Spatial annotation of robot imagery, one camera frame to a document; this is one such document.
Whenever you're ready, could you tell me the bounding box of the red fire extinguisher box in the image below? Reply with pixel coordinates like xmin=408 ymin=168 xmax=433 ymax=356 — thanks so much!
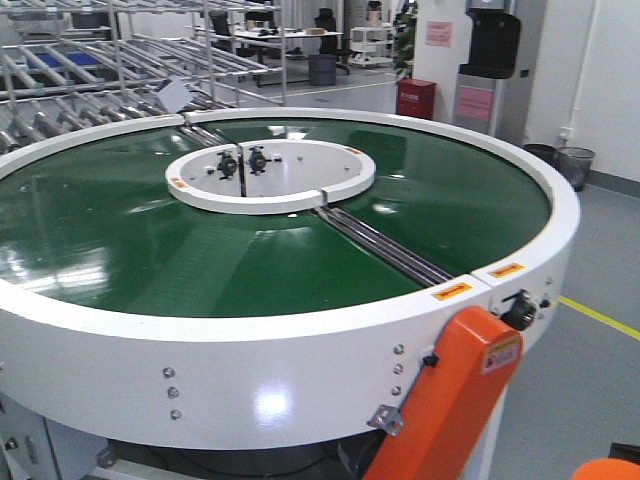
xmin=396 ymin=78 xmax=437 ymax=120

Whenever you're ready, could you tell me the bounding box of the steel roller rack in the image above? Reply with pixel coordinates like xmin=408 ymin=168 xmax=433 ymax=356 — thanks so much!
xmin=1 ymin=1 xmax=284 ymax=153

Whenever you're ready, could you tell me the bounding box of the orange cylindrical capacitor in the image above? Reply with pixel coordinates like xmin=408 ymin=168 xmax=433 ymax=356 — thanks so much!
xmin=570 ymin=458 xmax=640 ymax=480

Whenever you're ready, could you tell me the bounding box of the white conveyor inner ring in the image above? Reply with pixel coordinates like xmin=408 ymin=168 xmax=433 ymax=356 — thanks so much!
xmin=164 ymin=138 xmax=377 ymax=216

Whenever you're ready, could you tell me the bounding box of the mesh waste basket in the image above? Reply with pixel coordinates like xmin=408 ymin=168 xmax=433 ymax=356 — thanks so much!
xmin=556 ymin=146 xmax=595 ymax=192

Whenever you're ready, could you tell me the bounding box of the green round conveyor belt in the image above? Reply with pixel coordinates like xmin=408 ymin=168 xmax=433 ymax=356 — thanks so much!
xmin=1 ymin=118 xmax=551 ymax=317

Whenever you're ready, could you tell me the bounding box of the small white box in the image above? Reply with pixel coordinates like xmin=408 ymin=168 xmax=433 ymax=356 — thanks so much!
xmin=154 ymin=75 xmax=193 ymax=113

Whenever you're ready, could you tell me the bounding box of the dark grey trash bin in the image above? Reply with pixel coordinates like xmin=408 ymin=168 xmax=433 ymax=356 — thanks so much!
xmin=308 ymin=54 xmax=337 ymax=86

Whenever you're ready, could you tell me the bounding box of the white conveyor outer rim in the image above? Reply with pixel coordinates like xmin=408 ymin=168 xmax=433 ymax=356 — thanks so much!
xmin=1 ymin=108 xmax=580 ymax=450

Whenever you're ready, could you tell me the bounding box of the orange motor guard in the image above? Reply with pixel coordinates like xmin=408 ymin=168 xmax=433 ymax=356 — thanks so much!
xmin=364 ymin=306 xmax=523 ymax=479

